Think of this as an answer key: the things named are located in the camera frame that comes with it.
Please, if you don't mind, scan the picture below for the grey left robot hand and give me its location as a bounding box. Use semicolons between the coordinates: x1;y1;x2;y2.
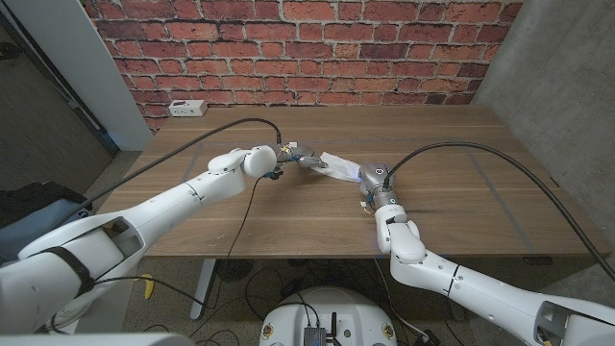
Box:
275;141;331;182

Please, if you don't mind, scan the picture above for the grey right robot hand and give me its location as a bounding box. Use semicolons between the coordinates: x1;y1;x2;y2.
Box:
357;161;400;210

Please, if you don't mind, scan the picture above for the white tissue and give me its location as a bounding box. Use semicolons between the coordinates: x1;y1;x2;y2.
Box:
309;151;362;184

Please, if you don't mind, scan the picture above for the red brick printed backdrop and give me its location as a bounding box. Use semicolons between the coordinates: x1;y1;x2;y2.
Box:
81;0;525;134

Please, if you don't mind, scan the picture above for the white power strip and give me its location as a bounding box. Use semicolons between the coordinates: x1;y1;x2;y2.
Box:
168;99;209;118

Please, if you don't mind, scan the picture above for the round black floor fan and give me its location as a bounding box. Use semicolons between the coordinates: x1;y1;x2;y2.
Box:
214;259;254;283

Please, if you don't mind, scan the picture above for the white robot torso base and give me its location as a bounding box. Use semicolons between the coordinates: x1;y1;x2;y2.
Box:
258;286;399;346

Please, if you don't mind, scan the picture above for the grey table leg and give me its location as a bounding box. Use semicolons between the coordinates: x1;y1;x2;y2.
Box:
434;261;467;322

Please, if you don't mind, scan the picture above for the black floor plug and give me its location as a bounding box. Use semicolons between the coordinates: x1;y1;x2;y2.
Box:
413;329;441;346

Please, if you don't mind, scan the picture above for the white table leg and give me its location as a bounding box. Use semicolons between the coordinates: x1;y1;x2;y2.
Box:
189;259;217;321

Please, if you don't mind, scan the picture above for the small grey electronics box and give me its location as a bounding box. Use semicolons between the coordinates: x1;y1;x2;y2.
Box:
303;326;328;346

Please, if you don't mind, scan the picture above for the small yellow curved object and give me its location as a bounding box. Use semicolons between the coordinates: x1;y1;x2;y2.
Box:
137;273;156;300

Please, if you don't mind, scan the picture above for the black cloth bundle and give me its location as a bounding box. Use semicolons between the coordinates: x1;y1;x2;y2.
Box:
0;181;93;227

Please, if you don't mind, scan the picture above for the blue-grey bag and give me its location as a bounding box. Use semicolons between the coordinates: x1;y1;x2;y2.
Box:
0;199;92;263

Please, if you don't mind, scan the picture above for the thin black left wrist cable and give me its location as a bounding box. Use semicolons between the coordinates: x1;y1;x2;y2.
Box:
93;175;266;309

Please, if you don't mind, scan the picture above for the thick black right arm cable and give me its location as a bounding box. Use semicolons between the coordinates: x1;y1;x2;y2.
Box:
382;141;615;283

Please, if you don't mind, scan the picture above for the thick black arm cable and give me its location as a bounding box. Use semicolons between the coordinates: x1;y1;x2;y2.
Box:
57;117;283;227
382;141;615;283

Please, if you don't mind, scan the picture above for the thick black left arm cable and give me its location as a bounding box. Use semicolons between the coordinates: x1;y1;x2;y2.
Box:
57;117;283;227

